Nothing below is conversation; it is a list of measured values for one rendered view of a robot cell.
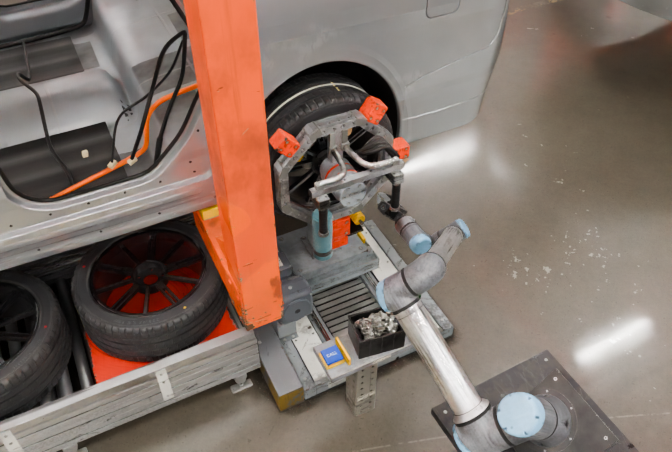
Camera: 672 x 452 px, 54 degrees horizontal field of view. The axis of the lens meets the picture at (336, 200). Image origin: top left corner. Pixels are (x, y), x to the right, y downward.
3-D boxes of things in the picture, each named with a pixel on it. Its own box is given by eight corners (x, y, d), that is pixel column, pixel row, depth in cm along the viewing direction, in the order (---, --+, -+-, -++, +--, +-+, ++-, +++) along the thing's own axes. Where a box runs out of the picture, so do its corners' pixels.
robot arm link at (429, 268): (427, 256, 234) (461, 212, 296) (398, 273, 240) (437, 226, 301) (445, 284, 234) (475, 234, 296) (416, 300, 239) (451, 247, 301)
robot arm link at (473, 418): (512, 455, 233) (399, 271, 238) (470, 471, 240) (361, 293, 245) (518, 434, 247) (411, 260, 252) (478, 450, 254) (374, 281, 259)
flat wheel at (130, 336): (177, 231, 344) (170, 197, 328) (257, 305, 309) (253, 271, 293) (58, 300, 311) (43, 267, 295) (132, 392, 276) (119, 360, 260)
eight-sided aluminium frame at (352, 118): (382, 193, 320) (388, 98, 283) (389, 201, 315) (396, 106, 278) (278, 229, 302) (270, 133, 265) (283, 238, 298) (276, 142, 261)
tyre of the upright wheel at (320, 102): (394, 103, 322) (297, 46, 276) (420, 129, 306) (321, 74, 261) (315, 205, 342) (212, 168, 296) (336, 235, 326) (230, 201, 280)
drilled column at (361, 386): (364, 390, 307) (367, 336, 278) (374, 407, 300) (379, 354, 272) (345, 398, 304) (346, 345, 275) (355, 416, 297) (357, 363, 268)
